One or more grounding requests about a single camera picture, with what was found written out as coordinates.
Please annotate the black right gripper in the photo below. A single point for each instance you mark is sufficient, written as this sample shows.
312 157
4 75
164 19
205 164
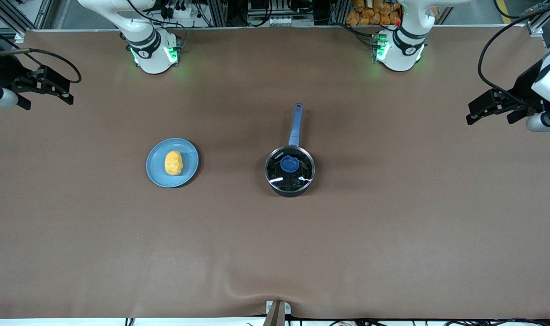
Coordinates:
4 71

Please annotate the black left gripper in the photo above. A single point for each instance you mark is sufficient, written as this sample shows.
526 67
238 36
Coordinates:
525 87

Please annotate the yellow potato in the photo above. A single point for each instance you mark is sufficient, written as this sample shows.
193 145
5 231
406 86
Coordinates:
173 163

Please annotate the glass lid with blue knob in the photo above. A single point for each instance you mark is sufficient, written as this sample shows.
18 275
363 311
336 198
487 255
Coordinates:
289 168

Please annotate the pile of orange items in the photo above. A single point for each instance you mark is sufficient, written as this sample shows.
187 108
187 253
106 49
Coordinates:
370 13

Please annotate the blue round plate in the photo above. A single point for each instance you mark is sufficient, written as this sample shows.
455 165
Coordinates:
189 163

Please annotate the white power strip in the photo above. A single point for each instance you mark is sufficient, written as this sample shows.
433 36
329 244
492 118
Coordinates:
286 21

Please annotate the brown table mat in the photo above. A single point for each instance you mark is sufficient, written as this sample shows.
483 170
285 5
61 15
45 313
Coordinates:
275 249

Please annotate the metal table edge clamp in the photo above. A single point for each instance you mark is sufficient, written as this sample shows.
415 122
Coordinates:
277 312

